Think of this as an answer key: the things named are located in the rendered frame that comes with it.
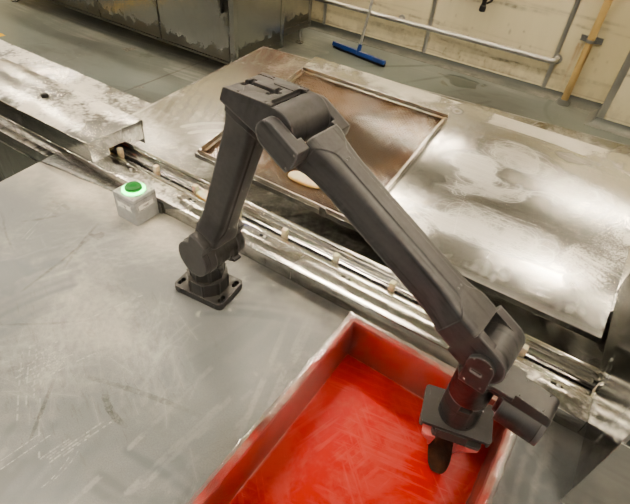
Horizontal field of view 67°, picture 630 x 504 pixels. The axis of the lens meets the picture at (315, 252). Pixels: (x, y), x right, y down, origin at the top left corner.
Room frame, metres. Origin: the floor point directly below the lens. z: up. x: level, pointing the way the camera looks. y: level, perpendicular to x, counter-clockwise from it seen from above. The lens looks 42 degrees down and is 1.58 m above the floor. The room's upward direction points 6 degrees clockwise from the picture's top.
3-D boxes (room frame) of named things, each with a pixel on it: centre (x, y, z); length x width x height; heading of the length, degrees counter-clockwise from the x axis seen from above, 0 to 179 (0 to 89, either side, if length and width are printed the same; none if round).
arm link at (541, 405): (0.36, -0.27, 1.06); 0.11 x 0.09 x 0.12; 55
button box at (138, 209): (0.92, 0.44, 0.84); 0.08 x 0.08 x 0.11; 61
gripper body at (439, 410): (0.38, -0.23, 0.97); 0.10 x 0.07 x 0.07; 75
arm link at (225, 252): (0.69, 0.20, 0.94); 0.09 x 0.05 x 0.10; 55
